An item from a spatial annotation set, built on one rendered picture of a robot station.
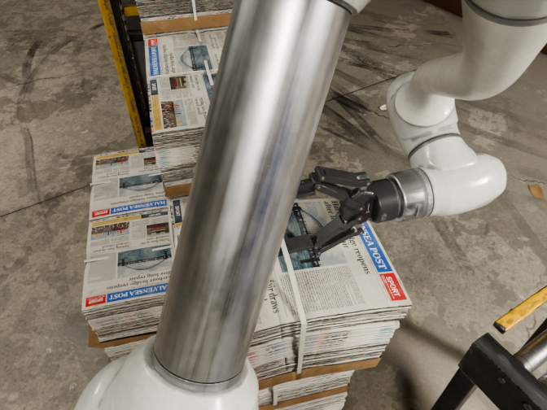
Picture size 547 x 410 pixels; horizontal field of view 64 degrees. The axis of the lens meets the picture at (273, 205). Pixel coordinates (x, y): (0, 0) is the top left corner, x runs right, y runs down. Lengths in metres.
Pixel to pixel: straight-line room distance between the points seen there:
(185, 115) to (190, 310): 0.86
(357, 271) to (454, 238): 1.65
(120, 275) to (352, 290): 0.86
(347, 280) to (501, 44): 0.49
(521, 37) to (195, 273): 0.35
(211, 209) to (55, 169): 2.60
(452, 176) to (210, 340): 0.52
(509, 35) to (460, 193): 0.41
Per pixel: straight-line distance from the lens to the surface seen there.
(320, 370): 0.94
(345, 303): 0.78
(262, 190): 0.38
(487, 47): 0.47
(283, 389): 1.09
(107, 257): 1.53
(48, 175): 2.94
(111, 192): 1.74
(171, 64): 1.48
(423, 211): 0.80
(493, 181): 0.85
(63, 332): 2.16
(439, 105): 0.83
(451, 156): 0.83
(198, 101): 1.28
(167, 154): 1.21
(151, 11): 1.67
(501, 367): 1.13
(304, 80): 0.37
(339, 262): 0.83
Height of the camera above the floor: 1.72
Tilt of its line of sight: 45 degrees down
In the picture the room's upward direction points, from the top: straight up
